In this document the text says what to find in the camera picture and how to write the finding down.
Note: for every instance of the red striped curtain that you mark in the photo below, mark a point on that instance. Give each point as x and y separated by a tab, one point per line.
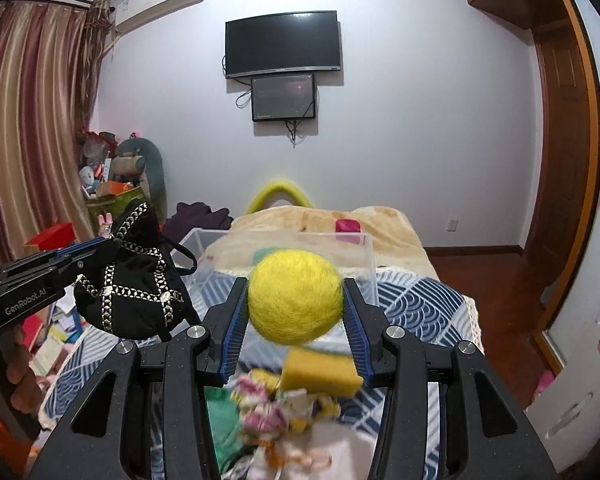
50	56

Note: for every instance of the white drawstring pouch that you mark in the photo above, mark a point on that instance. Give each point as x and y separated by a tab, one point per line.
328	450

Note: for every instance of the pink small box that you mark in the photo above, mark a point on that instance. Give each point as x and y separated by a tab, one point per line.
349	231

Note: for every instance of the green knitted glove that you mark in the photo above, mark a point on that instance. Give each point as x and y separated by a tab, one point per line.
225	428

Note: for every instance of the yellow sponge block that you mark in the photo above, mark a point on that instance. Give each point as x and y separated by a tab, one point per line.
319	372

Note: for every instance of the person's left hand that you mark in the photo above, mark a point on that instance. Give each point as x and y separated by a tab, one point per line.
27	396

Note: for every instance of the clear plastic storage box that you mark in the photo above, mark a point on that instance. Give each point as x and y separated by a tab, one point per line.
209	286

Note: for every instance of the blue white patterned cloth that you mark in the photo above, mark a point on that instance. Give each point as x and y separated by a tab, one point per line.
432	311

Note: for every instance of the grey plush toy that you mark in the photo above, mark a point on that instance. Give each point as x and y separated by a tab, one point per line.
139	162

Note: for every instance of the white suitcase with stickers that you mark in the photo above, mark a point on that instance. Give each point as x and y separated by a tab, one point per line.
566	415

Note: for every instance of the floral fabric scrunchie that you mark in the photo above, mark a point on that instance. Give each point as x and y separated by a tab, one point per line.
266	412

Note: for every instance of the yellow curved chair back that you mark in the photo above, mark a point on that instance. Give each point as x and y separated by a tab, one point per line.
278	190

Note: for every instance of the black bag with silver chains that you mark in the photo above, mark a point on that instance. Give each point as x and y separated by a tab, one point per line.
135	289

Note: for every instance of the yellow felt ball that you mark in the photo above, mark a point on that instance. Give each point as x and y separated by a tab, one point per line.
294	296

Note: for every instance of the white wall socket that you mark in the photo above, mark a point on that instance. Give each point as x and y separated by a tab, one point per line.
452	224

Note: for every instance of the large black wall television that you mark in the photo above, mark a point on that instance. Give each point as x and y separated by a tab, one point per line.
283	43

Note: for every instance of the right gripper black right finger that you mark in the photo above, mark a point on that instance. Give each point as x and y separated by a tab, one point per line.
484	433

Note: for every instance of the pink rabbit plush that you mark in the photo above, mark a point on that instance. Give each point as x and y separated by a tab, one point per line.
105	224

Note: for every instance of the red box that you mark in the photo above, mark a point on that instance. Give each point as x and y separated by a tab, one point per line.
58	236

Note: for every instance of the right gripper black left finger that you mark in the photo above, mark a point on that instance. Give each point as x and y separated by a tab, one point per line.
104	434

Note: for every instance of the dark purple clothing pile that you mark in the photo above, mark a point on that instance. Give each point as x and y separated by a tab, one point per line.
195	215

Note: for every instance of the green cardboard box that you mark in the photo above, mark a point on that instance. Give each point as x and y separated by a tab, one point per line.
109	201

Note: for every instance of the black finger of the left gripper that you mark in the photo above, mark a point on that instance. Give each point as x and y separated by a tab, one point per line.
95	246

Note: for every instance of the small wall monitor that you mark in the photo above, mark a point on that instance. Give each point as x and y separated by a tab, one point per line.
283	97

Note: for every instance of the brown wooden door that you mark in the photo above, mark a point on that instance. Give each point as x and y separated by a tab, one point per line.
570	163

